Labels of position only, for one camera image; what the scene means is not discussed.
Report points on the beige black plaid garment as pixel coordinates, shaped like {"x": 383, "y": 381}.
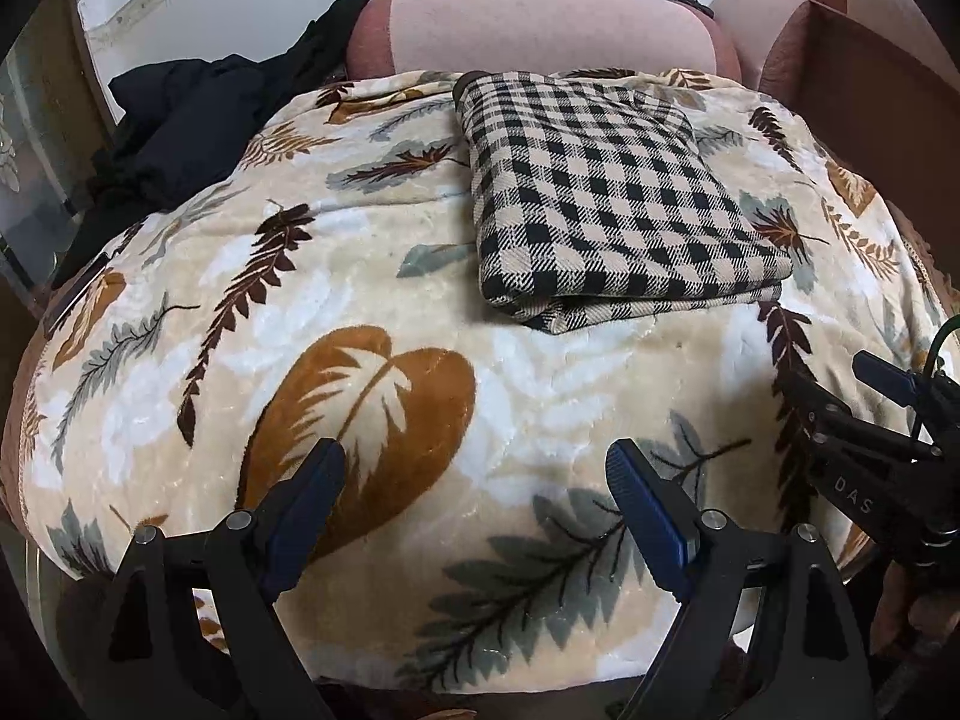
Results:
{"x": 600, "y": 202}

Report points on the small black item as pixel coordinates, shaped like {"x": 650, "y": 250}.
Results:
{"x": 694, "y": 4}

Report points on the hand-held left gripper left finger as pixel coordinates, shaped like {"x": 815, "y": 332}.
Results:
{"x": 315, "y": 487}

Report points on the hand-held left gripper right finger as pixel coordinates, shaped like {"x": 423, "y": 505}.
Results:
{"x": 645, "y": 510}

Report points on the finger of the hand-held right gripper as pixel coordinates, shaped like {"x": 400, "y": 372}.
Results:
{"x": 825, "y": 441}
{"x": 885, "y": 379}

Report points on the leaf print fleece blanket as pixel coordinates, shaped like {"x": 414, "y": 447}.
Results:
{"x": 300, "y": 240}

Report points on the person's right hand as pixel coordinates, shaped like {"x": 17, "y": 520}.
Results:
{"x": 911, "y": 604}

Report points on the wooden glass door cabinet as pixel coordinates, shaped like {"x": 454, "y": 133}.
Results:
{"x": 37, "y": 135}

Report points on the black clothes pile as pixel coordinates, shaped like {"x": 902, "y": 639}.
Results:
{"x": 195, "y": 112}

